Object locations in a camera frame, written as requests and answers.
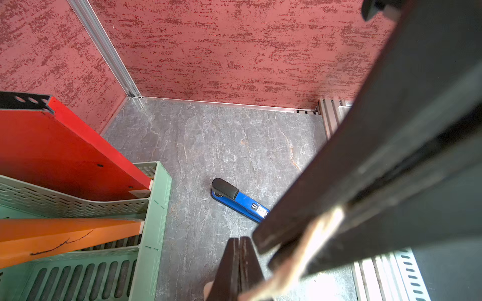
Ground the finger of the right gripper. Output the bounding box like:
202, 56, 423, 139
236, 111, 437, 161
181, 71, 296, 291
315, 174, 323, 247
252, 1, 481, 254
268, 123, 482, 277

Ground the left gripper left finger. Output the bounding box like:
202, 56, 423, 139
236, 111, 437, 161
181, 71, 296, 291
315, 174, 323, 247
206, 238, 240, 301

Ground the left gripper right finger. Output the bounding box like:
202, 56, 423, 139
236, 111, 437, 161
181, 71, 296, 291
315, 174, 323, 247
238, 237, 265, 296

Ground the beige cloth soil bag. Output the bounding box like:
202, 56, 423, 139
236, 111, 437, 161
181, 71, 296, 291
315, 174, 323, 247
203, 206, 346, 301

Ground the blue black stapler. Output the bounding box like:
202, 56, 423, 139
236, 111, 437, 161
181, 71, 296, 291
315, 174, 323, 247
210, 178, 270, 223

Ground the green plastic file organizer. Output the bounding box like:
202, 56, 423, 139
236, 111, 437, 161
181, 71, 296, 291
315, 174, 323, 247
1, 161, 172, 300

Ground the orange folder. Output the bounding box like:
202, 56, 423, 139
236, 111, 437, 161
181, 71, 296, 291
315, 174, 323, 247
1, 218, 144, 268

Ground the perforated cable duct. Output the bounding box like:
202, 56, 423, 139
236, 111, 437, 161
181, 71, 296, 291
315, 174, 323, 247
394, 248, 431, 301

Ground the aluminium mounting rail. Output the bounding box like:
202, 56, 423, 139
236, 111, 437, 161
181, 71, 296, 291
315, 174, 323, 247
296, 99, 381, 300

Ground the right aluminium corner post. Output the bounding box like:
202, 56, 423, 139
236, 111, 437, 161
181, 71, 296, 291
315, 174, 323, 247
67, 0, 141, 97

